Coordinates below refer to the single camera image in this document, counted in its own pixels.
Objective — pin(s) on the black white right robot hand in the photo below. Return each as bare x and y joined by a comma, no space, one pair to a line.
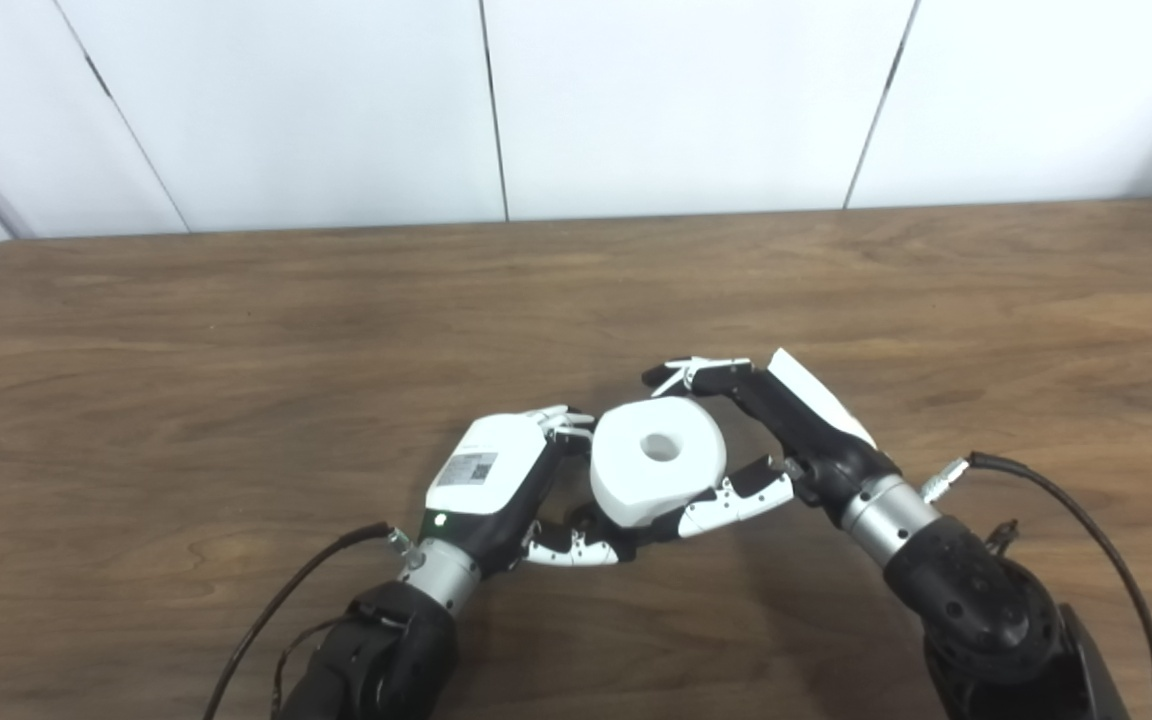
816,430

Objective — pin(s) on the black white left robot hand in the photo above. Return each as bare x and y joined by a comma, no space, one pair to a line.
481,470

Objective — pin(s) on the round white plastic piece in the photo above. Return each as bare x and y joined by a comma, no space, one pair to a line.
626,480

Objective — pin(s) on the black flanged holder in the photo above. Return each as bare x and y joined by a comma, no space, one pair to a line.
648,533

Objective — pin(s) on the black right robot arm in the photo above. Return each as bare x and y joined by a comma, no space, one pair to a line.
976,600

